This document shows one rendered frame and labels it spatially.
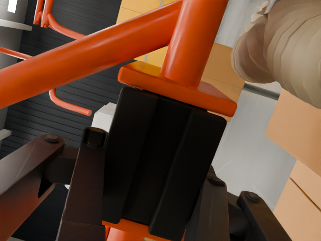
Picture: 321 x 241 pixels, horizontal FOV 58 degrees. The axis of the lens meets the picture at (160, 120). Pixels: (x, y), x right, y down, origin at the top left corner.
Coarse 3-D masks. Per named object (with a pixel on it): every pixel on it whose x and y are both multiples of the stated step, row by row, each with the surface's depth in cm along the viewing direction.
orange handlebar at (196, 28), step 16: (192, 0) 14; (208, 0) 14; (224, 0) 14; (192, 16) 14; (208, 16) 14; (176, 32) 14; (192, 32) 14; (208, 32) 14; (176, 48) 14; (192, 48) 14; (208, 48) 14; (176, 64) 14; (192, 64) 14; (176, 80) 15; (192, 80) 15; (112, 240) 17; (128, 240) 17
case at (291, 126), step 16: (288, 96) 32; (288, 112) 31; (304, 112) 27; (320, 112) 25; (272, 128) 33; (288, 128) 30; (304, 128) 27; (320, 128) 24; (288, 144) 29; (304, 144) 26; (320, 144) 24; (304, 160) 25; (320, 160) 23
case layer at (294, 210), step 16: (304, 176) 94; (320, 176) 86; (288, 192) 100; (304, 192) 93; (320, 192) 84; (288, 208) 97; (304, 208) 89; (320, 208) 82; (288, 224) 95; (304, 224) 87; (320, 224) 80; (304, 240) 85; (320, 240) 78
